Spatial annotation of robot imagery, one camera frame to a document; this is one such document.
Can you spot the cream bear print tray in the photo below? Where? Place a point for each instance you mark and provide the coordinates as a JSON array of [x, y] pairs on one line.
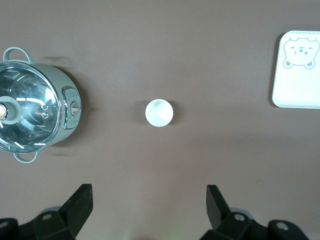
[[297, 82]]

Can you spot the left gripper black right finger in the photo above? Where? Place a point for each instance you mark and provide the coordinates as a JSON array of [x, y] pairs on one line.
[[222, 220]]

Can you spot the white IKEA cup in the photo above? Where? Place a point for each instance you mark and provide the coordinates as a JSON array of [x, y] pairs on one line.
[[159, 113]]

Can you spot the glass pot lid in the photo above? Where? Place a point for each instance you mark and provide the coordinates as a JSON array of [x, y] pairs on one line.
[[30, 82]]

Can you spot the green electric cooking pot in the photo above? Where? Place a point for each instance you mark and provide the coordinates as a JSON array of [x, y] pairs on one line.
[[56, 77]]

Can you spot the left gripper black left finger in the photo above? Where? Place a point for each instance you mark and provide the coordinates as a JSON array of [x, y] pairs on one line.
[[67, 217]]

